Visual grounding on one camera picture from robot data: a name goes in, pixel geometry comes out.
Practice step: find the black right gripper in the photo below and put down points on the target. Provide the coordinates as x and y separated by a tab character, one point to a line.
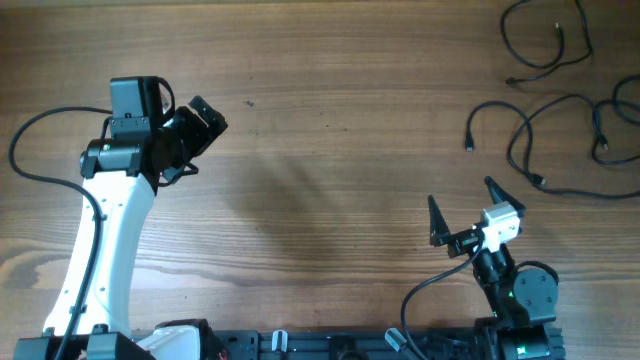
462	242

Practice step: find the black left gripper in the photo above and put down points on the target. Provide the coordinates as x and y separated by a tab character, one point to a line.
200	134

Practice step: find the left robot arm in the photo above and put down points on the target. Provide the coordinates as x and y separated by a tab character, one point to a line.
147	142

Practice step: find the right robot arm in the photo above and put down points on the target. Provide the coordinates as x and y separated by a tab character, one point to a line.
522	296

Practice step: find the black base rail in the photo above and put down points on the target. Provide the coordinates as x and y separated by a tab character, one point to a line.
345	345

